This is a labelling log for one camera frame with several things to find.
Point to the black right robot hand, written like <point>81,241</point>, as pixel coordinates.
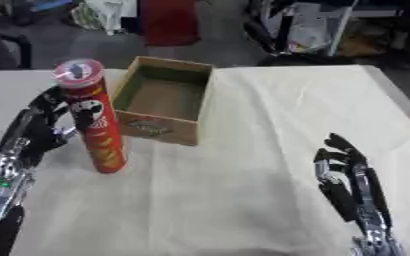
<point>345,173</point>

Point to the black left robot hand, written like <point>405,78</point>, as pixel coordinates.
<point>34,128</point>

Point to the red cylindrical chips can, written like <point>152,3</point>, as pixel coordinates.
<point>92,116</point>

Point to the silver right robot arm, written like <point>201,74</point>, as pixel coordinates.
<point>377,245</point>

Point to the tan cardboard box green inside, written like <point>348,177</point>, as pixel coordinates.
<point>163,100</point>

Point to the black chair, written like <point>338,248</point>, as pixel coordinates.
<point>4,50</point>

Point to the white plastic bag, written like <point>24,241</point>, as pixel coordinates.
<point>104,15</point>

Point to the red bag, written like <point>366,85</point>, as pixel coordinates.
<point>169,21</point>

